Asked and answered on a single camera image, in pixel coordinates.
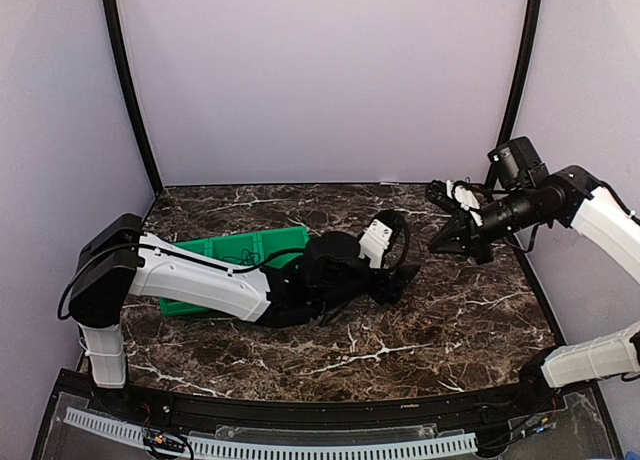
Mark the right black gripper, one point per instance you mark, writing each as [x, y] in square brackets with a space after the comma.
[471, 240]

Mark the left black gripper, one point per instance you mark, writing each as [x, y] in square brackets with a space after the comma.
[394, 287]

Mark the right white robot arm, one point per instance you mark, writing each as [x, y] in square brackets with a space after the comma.
[579, 201]

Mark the right green plastic bin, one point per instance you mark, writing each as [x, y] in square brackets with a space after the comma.
[273, 241]

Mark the left green plastic bin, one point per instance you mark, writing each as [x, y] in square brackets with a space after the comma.
[173, 308]

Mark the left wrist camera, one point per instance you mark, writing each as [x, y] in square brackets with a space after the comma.
[331, 247]

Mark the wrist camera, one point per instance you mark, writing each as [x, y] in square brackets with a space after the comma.
[517, 164]
[331, 247]

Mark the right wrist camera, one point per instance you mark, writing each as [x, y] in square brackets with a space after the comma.
[517, 164]

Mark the black front rail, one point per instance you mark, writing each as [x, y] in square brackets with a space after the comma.
[179, 411]

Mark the right black frame post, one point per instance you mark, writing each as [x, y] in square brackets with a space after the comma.
[525, 50]

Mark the black frame post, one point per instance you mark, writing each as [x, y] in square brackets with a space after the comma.
[525, 50]
[128, 90]

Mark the white slotted cable duct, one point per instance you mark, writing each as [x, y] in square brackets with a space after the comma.
[197, 446]

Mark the left black frame post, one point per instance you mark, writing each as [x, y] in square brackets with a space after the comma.
[128, 90]

